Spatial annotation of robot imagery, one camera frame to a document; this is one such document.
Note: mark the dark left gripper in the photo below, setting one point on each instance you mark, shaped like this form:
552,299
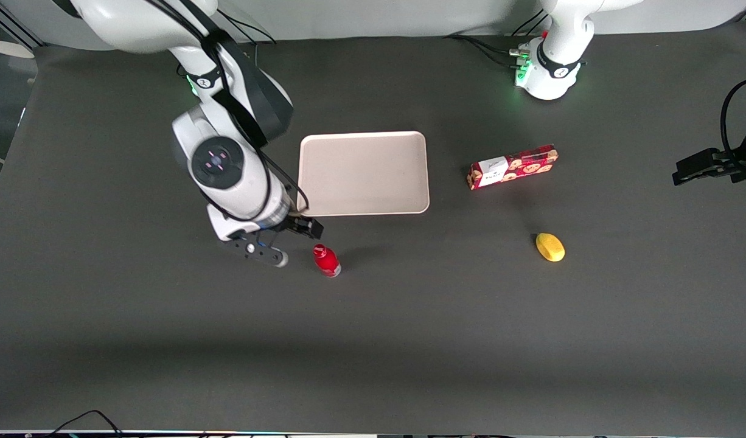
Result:
729,163

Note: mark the white oval object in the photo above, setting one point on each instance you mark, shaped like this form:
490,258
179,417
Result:
11,48

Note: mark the dark grey table mat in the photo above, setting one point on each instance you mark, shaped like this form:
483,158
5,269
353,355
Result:
373,334

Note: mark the yellow lemon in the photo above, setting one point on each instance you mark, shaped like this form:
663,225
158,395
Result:
550,247

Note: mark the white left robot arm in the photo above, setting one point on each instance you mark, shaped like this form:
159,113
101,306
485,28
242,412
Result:
555,67

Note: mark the red coke bottle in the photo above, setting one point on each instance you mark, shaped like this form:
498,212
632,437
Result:
327,260

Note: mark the red cookie box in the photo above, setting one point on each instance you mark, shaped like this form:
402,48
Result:
519,165

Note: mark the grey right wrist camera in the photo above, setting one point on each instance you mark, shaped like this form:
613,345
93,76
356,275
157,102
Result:
254,250

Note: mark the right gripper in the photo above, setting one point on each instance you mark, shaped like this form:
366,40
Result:
296,223

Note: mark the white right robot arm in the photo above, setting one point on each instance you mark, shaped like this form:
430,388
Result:
218,161

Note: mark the beige plastic tray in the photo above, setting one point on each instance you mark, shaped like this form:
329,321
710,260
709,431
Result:
364,173

